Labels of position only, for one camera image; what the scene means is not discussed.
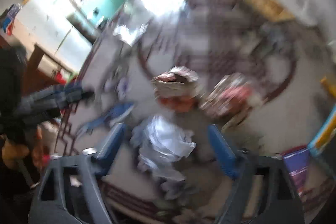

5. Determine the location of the newspaper red wrapper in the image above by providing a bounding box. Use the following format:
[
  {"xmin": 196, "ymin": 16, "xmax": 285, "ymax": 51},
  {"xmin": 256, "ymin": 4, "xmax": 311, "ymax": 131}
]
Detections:
[{"xmin": 151, "ymin": 67, "xmax": 200, "ymax": 113}]

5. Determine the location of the clear plastic wrapper bag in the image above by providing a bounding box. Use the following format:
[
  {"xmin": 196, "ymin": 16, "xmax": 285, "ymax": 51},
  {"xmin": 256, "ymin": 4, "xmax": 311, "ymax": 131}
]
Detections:
[{"xmin": 113, "ymin": 24, "xmax": 148, "ymax": 47}]

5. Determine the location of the left hand on handle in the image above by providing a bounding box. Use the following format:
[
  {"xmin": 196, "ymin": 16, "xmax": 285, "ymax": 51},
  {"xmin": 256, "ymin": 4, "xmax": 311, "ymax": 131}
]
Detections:
[{"xmin": 2, "ymin": 126, "xmax": 43, "ymax": 169}]

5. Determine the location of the purple book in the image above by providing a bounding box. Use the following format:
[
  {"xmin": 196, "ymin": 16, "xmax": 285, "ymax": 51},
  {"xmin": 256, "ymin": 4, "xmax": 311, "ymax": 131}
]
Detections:
[{"xmin": 281, "ymin": 145, "xmax": 310, "ymax": 196}]

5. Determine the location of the white refrigerator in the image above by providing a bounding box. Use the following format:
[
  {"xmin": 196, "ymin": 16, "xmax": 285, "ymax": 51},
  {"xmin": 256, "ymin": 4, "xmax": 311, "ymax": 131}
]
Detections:
[{"xmin": 11, "ymin": 0, "xmax": 92, "ymax": 73}]

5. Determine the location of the white plastic bag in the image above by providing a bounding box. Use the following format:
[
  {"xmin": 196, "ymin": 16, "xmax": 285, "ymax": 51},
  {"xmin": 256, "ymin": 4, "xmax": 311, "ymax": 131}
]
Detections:
[{"xmin": 131, "ymin": 114, "xmax": 197, "ymax": 183}]

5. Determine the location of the crumpled red foil wrapper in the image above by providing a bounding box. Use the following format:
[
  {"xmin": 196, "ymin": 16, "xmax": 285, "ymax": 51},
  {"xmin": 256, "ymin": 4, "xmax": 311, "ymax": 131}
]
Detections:
[{"xmin": 199, "ymin": 73, "xmax": 264, "ymax": 119}]

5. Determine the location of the yellow patterned mat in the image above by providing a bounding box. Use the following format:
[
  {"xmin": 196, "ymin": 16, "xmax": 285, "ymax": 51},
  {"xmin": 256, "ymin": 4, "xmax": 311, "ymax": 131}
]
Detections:
[{"xmin": 243, "ymin": 0, "xmax": 295, "ymax": 23}]

